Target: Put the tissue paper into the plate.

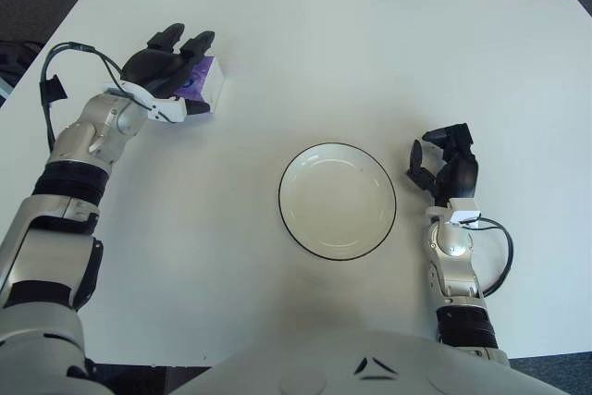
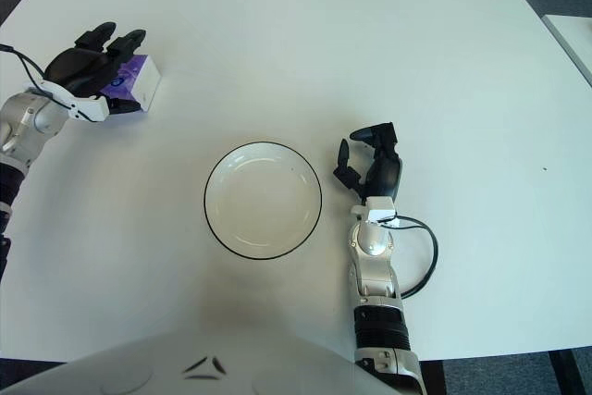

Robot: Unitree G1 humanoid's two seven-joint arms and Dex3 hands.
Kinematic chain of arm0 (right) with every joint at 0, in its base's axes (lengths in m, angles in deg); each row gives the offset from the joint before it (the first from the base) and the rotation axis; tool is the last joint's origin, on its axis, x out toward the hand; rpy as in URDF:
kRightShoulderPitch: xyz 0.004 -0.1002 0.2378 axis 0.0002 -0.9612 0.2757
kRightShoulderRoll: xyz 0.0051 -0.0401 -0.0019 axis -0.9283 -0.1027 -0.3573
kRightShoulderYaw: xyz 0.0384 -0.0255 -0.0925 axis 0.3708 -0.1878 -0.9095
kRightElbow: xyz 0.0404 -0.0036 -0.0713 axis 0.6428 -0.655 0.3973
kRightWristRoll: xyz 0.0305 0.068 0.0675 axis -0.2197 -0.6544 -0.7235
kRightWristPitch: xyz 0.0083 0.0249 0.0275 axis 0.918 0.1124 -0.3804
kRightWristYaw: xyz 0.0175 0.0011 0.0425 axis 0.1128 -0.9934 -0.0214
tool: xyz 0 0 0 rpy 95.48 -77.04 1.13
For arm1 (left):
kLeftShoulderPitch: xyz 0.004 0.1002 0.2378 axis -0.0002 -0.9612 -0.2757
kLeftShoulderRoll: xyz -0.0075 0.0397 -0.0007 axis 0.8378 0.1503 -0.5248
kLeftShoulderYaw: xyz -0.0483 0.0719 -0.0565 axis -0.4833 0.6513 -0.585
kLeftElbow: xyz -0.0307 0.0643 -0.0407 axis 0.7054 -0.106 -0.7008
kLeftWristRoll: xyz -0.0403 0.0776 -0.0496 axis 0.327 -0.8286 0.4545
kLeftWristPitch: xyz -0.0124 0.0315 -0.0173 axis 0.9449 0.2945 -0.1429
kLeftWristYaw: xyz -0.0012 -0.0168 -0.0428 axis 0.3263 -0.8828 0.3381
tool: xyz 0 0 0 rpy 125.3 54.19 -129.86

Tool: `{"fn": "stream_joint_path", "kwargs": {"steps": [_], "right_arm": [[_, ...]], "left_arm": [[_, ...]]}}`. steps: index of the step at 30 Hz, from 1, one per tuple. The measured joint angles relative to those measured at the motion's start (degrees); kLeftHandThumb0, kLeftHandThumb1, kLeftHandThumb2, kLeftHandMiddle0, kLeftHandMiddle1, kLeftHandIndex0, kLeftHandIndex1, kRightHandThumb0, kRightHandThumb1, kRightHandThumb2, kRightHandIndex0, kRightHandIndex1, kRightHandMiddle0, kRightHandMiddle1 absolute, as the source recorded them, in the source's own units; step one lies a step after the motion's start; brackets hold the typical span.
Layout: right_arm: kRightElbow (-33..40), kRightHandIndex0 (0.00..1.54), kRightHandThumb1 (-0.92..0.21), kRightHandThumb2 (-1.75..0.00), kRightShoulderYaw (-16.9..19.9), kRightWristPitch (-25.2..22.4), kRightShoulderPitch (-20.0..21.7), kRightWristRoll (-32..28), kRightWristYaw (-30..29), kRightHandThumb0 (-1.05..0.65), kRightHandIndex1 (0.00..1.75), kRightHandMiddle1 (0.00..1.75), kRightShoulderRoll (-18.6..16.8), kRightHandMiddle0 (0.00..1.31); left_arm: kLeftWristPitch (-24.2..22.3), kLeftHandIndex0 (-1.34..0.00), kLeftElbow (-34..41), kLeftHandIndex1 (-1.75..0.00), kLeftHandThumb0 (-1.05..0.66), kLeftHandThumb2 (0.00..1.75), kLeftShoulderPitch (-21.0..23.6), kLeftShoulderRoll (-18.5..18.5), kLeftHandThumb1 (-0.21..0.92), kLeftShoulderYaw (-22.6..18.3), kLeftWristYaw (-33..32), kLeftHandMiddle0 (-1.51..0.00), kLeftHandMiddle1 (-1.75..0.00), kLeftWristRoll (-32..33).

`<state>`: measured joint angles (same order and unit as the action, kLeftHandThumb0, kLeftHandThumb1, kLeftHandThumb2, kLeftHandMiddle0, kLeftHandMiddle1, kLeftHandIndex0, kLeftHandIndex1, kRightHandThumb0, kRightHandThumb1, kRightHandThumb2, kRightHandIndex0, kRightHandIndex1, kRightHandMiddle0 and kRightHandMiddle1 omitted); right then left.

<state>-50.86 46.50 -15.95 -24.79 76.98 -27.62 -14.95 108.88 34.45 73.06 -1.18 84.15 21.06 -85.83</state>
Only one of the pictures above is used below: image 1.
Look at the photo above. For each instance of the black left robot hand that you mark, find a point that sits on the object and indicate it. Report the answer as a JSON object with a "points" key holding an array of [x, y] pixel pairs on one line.
{"points": [[152, 66]]}

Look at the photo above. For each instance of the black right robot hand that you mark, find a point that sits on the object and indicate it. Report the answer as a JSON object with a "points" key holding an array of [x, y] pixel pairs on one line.
{"points": [[460, 173]]}

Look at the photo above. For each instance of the purple tissue paper pack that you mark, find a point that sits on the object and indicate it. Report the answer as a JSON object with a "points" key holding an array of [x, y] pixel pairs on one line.
{"points": [[209, 80]]}

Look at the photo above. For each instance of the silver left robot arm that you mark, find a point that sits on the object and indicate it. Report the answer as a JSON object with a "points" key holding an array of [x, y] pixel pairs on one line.
{"points": [[92, 136]]}

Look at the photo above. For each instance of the white plate with black rim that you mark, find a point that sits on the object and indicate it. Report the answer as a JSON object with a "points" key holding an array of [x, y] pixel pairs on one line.
{"points": [[337, 201]]}

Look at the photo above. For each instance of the black bag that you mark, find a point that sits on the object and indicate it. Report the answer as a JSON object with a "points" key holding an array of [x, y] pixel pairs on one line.
{"points": [[18, 57]]}

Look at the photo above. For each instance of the white furniture panel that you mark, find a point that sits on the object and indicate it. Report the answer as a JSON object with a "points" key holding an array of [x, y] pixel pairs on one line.
{"points": [[3, 90]]}

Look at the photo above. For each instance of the grey robot torso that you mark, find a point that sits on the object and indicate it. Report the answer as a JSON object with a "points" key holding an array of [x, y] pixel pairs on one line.
{"points": [[370, 367]]}

